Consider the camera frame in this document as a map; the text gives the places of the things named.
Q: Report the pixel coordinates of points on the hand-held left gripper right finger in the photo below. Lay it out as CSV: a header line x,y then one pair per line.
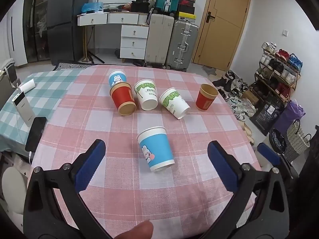
x,y
224,165

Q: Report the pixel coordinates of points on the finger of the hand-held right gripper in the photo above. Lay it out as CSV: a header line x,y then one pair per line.
x,y
268,152

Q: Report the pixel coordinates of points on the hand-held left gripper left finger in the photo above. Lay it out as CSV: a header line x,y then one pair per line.
x,y
89,165

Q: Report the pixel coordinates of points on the blue bunny paper cup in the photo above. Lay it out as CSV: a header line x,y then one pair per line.
x,y
116,78
155,150

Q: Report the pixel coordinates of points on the red paper cup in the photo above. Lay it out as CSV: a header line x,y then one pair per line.
x,y
205,98
122,99

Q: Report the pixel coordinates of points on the white green paper cup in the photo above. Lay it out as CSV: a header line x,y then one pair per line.
x,y
174,103
147,95

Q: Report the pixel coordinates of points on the person's left hand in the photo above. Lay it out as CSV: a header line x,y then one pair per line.
x,y
135,231

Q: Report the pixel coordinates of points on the black trash bag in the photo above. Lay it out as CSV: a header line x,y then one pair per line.
x,y
278,140

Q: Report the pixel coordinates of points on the woven basket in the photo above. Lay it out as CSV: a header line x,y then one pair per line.
x,y
296,142

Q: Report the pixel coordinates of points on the black printed shopping bag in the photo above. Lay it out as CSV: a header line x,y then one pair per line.
x,y
268,115

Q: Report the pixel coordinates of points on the purple plastic bag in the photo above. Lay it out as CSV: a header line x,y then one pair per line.
x,y
291,115

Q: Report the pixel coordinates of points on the pink checked tablecloth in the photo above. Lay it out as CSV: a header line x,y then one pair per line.
x,y
119,129

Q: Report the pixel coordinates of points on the cardboard box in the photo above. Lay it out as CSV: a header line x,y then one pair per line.
x,y
249,96

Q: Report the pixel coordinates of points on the black smartphone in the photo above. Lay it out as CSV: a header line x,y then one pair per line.
x,y
36,134

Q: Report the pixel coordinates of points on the pile of scattered shoes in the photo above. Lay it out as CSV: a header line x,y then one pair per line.
x,y
236,97

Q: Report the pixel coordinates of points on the wooden shoe rack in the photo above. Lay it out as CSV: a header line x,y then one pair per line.
x,y
259,78

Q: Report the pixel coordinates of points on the white stool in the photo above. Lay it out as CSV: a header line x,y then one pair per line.
x,y
12,191

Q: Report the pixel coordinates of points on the white power bank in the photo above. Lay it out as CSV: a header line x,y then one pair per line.
x,y
23,108

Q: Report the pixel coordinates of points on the row of shelved sneakers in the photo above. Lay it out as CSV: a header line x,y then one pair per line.
x,y
281,66

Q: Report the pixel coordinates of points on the green checked tablecloth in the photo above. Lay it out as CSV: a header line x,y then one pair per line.
x,y
44,89

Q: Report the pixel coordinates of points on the grey door mat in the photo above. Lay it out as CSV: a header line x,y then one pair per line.
x,y
210,71

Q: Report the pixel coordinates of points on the white tissue pack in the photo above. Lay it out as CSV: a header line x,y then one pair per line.
x,y
27,85

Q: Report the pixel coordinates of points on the striped floor mat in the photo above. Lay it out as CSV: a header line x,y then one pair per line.
x,y
72,65

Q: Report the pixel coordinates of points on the black tripod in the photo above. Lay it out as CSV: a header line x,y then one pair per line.
x,y
92,54

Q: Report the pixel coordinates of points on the silver suitcase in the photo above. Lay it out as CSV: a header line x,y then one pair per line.
x,y
183,46

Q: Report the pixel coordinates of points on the white drawer unit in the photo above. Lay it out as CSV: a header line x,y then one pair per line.
x,y
133,42

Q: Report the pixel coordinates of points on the wooden door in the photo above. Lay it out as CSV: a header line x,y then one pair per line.
x,y
224,22

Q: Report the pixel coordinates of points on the beige suitcase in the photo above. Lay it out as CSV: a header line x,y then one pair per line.
x,y
159,41

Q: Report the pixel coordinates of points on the black refrigerator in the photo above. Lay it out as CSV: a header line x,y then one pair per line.
x,y
67,22

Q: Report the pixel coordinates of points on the white desk with drawers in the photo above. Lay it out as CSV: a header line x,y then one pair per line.
x,y
109,18

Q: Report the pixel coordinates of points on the glass door cabinet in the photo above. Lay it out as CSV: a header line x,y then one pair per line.
x,y
37,22

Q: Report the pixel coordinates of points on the blue plastic bag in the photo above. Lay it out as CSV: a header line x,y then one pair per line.
x,y
92,7

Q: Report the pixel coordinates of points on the stack of black boxes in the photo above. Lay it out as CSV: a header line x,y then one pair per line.
x,y
187,5

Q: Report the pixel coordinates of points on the white light switch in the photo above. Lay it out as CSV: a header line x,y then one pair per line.
x,y
285,32

